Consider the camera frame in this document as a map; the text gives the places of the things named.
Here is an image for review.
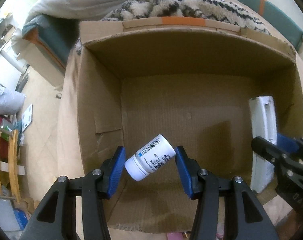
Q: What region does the teal cushion with orange strap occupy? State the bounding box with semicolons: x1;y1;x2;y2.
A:
237;0;303;50

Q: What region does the brown cardboard box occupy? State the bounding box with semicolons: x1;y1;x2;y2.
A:
76;16;303;234

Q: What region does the white floor scale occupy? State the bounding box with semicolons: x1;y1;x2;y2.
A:
21;104;33;132

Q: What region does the wooden chair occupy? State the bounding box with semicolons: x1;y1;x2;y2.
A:
0;127;25;204

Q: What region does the teal bed headboard cushion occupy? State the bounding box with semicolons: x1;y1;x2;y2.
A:
22;14;79;74

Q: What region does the pink perfume bottle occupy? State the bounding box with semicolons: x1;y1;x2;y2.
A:
167;232;184;240

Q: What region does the white pill bottle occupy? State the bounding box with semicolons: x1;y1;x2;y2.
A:
124;134;176;181

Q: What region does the white plastic bag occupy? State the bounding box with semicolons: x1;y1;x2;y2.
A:
0;87;26;115

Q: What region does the black and cream knit blanket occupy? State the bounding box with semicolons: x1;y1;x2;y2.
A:
102;0;270;35

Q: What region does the white rectangular device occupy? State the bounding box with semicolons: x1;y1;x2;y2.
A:
249;96;277;193

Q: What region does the blue box on floor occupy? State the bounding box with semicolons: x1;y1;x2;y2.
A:
13;208;28;230

